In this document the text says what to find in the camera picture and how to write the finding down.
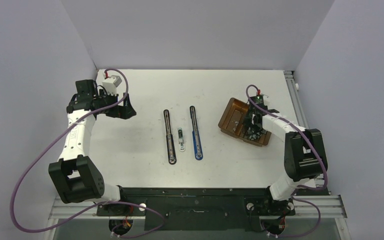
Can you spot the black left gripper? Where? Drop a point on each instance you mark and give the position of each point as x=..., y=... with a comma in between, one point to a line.
x=124, y=112

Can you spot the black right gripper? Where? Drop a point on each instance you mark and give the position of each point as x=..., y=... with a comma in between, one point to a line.
x=247, y=123

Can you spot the brown wooden tray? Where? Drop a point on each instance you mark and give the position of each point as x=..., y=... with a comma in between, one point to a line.
x=231, y=122

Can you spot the black stapler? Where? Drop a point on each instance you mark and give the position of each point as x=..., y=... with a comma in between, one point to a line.
x=171, y=154

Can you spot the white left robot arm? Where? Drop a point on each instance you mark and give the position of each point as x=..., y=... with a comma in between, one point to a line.
x=74, y=175

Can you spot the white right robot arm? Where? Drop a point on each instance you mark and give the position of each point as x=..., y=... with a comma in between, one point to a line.
x=304, y=159

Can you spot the pile of staple strips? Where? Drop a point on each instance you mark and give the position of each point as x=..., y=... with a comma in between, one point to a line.
x=254, y=134

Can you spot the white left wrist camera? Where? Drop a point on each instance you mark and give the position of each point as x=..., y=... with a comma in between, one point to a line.
x=111, y=83

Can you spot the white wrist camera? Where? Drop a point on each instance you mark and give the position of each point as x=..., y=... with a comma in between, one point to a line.
x=111, y=83
x=265, y=97

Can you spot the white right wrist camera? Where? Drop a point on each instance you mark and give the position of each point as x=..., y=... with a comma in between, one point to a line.
x=265, y=97

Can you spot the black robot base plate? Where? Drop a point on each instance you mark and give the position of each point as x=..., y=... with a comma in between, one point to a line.
x=202, y=209

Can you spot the aluminium side rail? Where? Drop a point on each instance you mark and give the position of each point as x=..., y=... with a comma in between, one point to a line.
x=330, y=206

